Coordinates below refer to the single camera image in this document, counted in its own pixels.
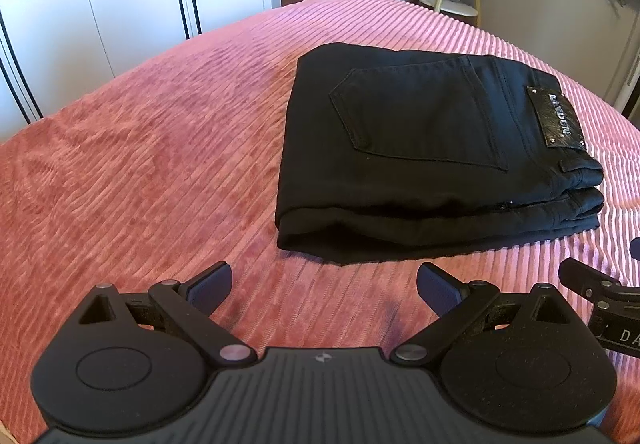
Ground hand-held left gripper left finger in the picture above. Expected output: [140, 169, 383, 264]
[75, 261, 253, 368]

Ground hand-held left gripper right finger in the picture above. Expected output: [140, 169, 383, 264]
[390, 261, 572, 368]

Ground black pants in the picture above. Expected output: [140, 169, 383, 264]
[275, 42, 604, 265]

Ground pink ribbed blanket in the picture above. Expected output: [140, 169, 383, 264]
[0, 0, 640, 444]

